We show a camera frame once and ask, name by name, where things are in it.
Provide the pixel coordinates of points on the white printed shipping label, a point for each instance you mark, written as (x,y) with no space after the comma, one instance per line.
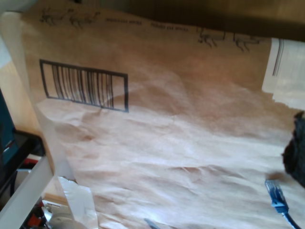
(286,71)

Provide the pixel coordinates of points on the brown paper envelope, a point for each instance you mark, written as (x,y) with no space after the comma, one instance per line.
(166,143)

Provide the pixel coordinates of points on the white tape strip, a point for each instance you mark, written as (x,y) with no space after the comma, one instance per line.
(78,202)

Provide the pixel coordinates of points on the silver metal bar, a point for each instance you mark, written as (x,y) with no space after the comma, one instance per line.
(26,188)

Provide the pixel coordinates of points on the dark blue box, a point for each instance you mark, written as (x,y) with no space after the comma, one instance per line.
(6,124)

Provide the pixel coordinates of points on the black rack frame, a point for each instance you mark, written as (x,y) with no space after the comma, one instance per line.
(23,148)

